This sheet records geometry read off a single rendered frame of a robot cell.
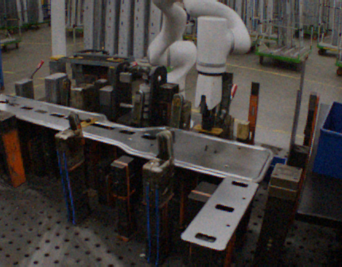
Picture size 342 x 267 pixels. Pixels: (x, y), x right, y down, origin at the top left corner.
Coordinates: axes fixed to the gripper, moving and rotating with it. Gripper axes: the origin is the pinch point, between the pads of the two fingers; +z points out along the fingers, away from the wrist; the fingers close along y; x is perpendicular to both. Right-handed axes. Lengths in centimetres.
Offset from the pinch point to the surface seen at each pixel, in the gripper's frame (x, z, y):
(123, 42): -299, 52, -390
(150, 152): -14.1, 9.4, 9.7
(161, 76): -28.0, -5.1, -22.1
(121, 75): -41.8, -5.6, -15.7
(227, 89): 0.9, -6.5, -14.8
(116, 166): -19.5, 10.4, 20.3
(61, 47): -331, 41, -271
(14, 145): -76, 19, 16
